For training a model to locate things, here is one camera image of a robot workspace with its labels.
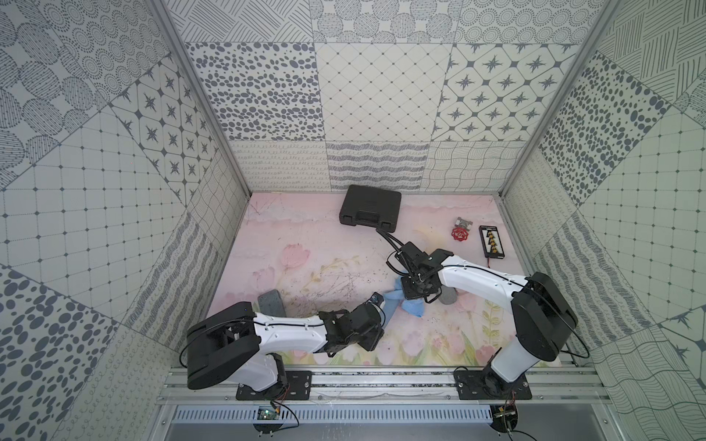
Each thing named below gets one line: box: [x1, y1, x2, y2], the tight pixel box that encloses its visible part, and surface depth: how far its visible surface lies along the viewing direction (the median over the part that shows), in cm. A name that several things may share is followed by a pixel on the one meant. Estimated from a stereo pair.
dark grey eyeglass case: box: [257, 288, 287, 317], surface depth 88 cm
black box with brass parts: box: [478, 225, 505, 261], surface depth 106 cm
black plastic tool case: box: [339, 184, 402, 233], surface depth 112 cm
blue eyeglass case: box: [384, 297, 400, 328], surface depth 88 cm
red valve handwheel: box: [450, 226, 469, 242], surface depth 106 cm
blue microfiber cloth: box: [382, 270, 426, 328], surface depth 87 cm
